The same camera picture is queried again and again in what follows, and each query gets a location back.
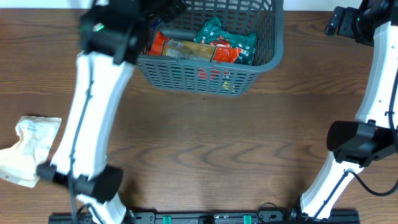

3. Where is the Kleenex tissue multipack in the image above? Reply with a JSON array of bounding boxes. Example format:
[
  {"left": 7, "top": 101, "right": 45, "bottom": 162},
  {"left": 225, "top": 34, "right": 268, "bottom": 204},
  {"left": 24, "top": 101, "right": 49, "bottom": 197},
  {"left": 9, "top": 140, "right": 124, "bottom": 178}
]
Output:
[{"left": 150, "top": 18, "right": 162, "bottom": 30}]

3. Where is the beige paper pouch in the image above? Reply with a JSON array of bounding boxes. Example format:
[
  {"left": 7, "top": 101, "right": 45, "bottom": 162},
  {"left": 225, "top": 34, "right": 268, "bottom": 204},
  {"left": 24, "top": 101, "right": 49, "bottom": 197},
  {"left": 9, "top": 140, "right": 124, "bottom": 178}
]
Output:
[{"left": 1, "top": 116, "right": 62, "bottom": 188}]

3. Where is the grey plastic basket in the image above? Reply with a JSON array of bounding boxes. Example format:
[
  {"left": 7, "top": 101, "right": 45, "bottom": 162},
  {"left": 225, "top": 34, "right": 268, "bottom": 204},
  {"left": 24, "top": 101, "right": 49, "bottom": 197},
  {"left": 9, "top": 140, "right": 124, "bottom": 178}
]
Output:
[{"left": 137, "top": 0, "right": 284, "bottom": 96}]

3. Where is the red tan pasta packet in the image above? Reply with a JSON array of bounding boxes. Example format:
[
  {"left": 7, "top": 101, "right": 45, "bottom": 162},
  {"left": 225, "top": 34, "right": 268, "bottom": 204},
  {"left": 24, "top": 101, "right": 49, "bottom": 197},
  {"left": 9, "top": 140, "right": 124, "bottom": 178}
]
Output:
[{"left": 147, "top": 32, "right": 243, "bottom": 63}]

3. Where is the green Nescafe coffee bag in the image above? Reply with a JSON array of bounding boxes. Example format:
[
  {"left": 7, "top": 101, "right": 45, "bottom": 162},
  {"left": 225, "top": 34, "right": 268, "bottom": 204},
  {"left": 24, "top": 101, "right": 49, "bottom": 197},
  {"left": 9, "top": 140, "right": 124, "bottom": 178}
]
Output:
[{"left": 193, "top": 17, "right": 257, "bottom": 65}]

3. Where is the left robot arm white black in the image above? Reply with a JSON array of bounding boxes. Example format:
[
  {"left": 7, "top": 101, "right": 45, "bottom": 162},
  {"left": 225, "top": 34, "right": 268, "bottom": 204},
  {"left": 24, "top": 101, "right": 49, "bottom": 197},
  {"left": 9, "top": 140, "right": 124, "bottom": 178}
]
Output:
[{"left": 36, "top": 0, "right": 188, "bottom": 223}]

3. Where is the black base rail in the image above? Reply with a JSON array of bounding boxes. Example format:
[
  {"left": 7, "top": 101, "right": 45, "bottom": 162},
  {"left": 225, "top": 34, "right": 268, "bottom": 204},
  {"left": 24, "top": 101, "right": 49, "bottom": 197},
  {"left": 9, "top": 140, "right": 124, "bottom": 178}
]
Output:
[{"left": 48, "top": 208, "right": 361, "bottom": 224}]

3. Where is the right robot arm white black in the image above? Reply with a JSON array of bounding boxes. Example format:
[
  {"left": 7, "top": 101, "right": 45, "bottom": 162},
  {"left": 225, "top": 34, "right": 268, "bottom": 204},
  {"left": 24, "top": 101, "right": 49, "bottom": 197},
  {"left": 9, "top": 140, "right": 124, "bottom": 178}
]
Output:
[{"left": 287, "top": 0, "right": 397, "bottom": 223}]

